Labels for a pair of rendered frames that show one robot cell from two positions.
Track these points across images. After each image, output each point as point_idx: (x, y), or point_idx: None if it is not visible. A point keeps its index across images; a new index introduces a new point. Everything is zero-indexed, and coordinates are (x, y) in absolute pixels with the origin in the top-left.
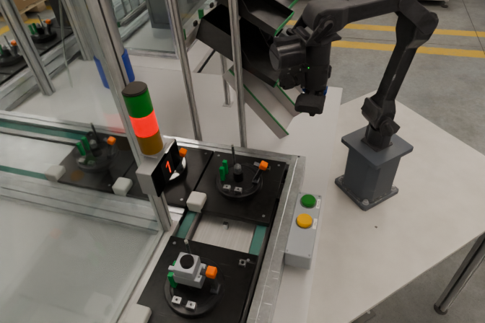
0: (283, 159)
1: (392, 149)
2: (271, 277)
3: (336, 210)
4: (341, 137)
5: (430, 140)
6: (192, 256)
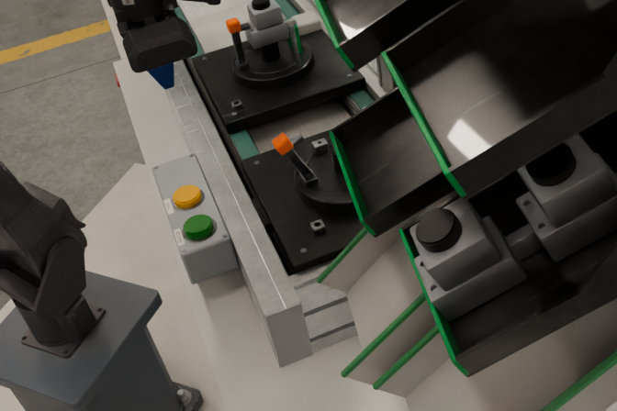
0: (308, 279)
1: (19, 326)
2: (194, 124)
3: (170, 336)
4: (158, 292)
5: None
6: (258, 5)
